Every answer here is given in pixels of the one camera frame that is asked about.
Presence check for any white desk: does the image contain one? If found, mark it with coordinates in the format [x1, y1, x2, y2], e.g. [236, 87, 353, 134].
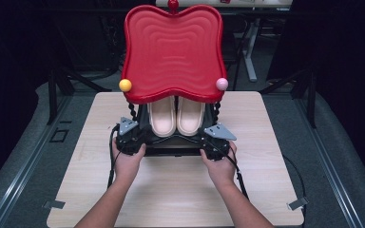
[155, 0, 295, 84]

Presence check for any black metal stand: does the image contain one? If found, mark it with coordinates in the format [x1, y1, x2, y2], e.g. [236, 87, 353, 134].
[47, 66, 112, 126]
[259, 66, 318, 129]

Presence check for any thin black cable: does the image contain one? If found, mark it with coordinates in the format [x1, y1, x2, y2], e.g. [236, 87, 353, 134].
[280, 154, 308, 210]

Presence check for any grey floor rail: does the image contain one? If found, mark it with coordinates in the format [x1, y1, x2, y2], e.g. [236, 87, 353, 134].
[292, 94, 365, 228]
[0, 94, 74, 228]

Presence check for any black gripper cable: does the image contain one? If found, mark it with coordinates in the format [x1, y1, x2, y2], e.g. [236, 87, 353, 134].
[106, 123, 122, 191]
[208, 142, 250, 201]

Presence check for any person's right hand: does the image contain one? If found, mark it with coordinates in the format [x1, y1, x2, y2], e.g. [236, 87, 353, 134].
[199, 141, 239, 188]

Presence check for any person's left hand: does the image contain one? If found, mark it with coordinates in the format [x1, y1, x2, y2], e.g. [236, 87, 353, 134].
[111, 140, 147, 188]

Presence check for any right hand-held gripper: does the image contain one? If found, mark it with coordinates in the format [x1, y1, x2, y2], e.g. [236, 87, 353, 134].
[201, 123, 238, 162]

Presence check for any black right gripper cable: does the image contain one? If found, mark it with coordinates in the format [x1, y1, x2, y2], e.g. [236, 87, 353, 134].
[208, 142, 250, 201]

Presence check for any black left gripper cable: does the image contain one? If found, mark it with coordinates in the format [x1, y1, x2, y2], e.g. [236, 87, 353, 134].
[106, 123, 122, 191]

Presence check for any cream slipper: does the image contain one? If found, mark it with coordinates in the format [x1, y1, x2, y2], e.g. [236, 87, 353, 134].
[176, 95, 206, 138]
[146, 95, 177, 138]

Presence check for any grey table bracket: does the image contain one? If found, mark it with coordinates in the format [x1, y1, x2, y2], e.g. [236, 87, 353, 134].
[286, 196, 310, 212]
[42, 199, 67, 210]

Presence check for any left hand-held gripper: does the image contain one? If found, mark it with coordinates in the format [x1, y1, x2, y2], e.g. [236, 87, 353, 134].
[115, 116, 148, 157]

